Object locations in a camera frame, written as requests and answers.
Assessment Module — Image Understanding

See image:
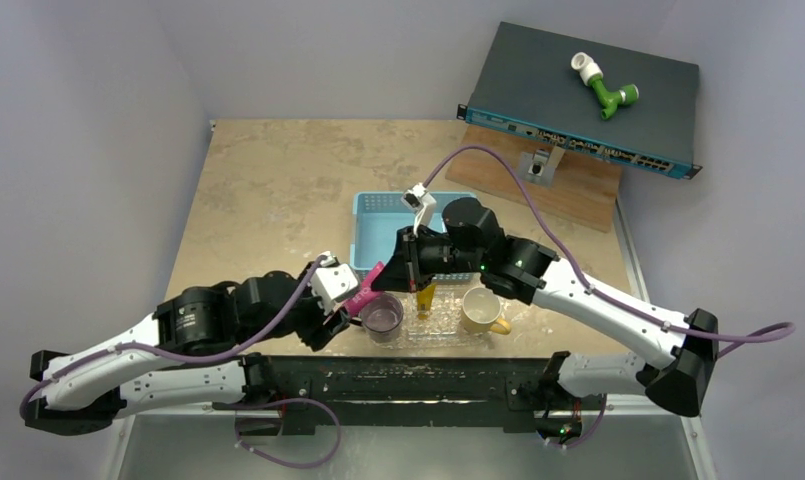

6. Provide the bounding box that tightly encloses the green white pipe fitting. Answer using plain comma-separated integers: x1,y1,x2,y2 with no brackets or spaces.
570,52,640,120

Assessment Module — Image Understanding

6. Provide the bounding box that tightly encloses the clear textured square dish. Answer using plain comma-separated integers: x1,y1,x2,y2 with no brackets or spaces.
401,284,476,347

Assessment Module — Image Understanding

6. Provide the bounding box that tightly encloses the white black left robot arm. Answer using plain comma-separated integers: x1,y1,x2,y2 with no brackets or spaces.
19,253,360,436

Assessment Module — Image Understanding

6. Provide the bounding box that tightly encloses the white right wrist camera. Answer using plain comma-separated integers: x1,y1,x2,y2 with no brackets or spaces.
401,183,437,237

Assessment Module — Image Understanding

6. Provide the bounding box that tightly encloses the purple mug black handle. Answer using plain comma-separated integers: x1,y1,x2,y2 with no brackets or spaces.
345,293,404,343

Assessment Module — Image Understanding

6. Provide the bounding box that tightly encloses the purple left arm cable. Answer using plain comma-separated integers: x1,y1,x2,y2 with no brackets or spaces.
18,256,327,422

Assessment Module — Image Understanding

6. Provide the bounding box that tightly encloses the dark grey network switch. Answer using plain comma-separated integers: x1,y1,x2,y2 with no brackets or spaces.
456,22,701,179

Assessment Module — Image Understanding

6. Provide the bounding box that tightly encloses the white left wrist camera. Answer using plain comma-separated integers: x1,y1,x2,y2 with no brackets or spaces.
309,251,361,314

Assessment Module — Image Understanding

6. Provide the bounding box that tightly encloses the yellow mug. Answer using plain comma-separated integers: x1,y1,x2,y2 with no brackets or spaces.
459,287,512,335

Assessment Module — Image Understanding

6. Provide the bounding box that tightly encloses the black metal base frame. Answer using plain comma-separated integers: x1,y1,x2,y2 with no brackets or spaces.
213,352,604,439

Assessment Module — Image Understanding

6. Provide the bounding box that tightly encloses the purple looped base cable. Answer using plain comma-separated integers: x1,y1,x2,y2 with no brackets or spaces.
234,397,344,471

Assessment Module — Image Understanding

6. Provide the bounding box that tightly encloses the pink toothpaste tube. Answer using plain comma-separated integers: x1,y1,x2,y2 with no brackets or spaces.
343,262,384,317

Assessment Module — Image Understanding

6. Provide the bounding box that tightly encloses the textured clear oval tray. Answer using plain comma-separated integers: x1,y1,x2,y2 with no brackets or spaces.
374,288,495,349

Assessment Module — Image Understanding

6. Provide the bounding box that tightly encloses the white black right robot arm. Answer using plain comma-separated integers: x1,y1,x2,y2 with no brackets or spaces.
372,191,719,417

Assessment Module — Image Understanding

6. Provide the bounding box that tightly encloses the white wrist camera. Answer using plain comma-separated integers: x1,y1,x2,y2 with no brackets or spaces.
309,251,361,314
401,183,437,237

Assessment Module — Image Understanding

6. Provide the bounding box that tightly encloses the grey metal camera mount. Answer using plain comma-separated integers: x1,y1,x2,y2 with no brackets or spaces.
515,147,566,188

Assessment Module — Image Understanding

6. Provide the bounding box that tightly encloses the light blue perforated basket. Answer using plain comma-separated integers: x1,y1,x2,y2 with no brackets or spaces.
348,192,479,273

